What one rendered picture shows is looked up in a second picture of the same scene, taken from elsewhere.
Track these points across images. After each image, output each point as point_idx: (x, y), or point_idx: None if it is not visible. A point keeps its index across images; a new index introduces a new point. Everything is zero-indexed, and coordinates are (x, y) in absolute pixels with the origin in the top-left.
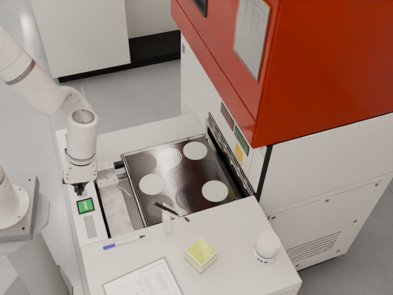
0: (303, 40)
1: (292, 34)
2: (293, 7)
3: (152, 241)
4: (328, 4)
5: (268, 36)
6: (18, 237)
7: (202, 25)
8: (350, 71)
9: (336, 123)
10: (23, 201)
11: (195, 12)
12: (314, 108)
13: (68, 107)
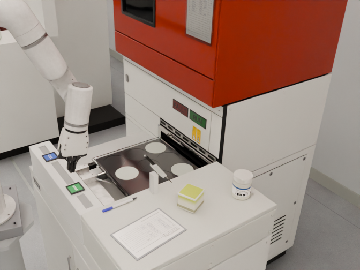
0: (239, 7)
1: (232, 1)
2: None
3: (144, 200)
4: None
5: (216, 4)
6: (10, 232)
7: (151, 36)
8: (270, 38)
9: (268, 88)
10: (9, 203)
11: (142, 30)
12: (252, 70)
13: (63, 86)
